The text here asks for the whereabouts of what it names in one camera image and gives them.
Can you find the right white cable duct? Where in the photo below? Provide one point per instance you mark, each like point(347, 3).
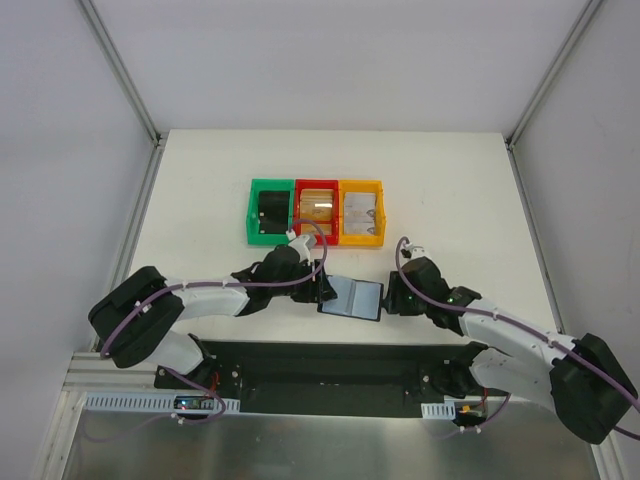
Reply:
point(438, 411)

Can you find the gold VIP card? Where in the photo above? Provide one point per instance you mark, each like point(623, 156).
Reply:
point(320, 229)

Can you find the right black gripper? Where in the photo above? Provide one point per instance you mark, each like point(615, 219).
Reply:
point(391, 293)

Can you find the left aluminium frame post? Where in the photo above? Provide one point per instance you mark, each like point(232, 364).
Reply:
point(116, 64)

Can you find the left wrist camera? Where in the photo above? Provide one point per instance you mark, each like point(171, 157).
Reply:
point(302, 244)

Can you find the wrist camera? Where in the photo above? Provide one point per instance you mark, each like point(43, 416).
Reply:
point(302, 244)
point(410, 251)

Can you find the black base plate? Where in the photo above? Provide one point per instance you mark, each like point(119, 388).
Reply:
point(353, 380)

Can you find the gold cards stack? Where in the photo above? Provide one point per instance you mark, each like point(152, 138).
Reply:
point(316, 205)

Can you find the red plastic bin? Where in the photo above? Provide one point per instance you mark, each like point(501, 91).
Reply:
point(301, 184)

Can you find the black card holder wallet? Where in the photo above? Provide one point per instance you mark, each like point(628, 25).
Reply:
point(358, 299)

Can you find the yellow plastic bin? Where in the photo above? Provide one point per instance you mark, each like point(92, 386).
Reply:
point(363, 241)

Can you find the silver VIP cards stack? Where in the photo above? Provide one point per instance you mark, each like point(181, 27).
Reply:
point(359, 210)

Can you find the left white cable duct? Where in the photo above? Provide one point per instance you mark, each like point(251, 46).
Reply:
point(152, 403)

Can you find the right aluminium frame post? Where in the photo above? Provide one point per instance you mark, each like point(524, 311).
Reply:
point(577, 32)

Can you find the green plastic bin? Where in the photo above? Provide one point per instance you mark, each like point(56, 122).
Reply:
point(254, 238)

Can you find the black wallets in green bin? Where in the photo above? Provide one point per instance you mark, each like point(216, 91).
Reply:
point(273, 211)

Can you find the aluminium frame post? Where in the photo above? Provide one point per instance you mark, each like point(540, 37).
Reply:
point(577, 32)
point(116, 64)

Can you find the white cable duct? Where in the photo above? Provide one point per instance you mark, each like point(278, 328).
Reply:
point(438, 411)
point(152, 403)

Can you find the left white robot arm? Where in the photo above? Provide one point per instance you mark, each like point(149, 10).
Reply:
point(135, 321)

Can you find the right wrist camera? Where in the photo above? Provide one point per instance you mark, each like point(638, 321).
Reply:
point(410, 251)

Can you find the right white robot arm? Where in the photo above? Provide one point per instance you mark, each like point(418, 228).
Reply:
point(579, 380)

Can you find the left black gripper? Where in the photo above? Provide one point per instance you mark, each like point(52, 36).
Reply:
point(323, 285)

